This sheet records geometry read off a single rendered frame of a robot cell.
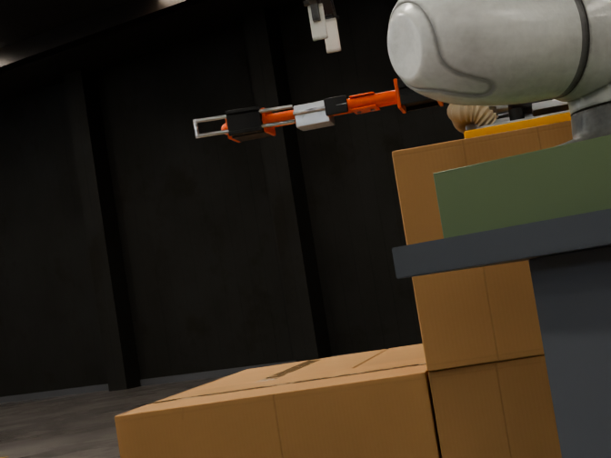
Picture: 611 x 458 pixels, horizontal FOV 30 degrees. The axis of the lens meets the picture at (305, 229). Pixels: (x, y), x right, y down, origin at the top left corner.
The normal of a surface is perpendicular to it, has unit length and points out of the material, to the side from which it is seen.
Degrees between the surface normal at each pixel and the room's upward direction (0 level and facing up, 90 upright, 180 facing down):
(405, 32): 95
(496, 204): 90
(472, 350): 90
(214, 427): 90
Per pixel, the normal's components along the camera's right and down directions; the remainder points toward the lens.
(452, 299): -0.15, -0.04
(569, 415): -0.55, 0.04
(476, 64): 0.13, 0.51
